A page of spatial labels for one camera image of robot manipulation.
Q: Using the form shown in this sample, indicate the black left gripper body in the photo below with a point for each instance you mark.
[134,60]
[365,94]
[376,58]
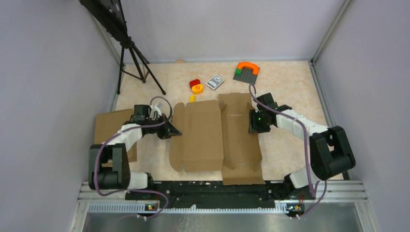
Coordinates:
[159,129]

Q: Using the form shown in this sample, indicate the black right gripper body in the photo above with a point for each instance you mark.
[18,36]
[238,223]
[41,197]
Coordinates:
[257,122]

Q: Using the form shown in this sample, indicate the large cardboard box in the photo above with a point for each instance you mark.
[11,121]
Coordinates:
[215,137]

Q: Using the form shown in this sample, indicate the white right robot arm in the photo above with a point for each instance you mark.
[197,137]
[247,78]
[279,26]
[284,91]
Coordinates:
[327,149]

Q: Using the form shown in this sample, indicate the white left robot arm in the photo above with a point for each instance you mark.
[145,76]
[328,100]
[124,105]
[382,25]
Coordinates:
[109,164]

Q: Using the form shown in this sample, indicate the small folded cardboard box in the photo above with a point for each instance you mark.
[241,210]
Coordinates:
[107,124]

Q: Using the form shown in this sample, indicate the blue playing card box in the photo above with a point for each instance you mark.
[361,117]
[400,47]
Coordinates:
[215,82]

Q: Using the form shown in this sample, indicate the yellow oval toy block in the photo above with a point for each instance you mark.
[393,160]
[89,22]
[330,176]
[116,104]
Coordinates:
[197,89]

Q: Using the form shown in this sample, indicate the orange arch toy block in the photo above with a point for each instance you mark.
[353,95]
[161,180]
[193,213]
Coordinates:
[248,65]

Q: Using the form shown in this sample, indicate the red oval plastic block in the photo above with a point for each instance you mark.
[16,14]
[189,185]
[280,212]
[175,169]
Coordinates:
[194,82]

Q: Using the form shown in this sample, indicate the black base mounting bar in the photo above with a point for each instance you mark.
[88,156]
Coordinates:
[216,195]

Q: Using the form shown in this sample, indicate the black tripod stand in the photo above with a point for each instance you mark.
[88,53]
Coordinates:
[111,16]

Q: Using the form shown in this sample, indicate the grey lego base plate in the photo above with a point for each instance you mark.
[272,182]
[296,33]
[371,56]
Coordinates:
[246,76]

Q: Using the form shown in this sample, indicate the aluminium front rail frame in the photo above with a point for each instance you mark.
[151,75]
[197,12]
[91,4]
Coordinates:
[339,206]

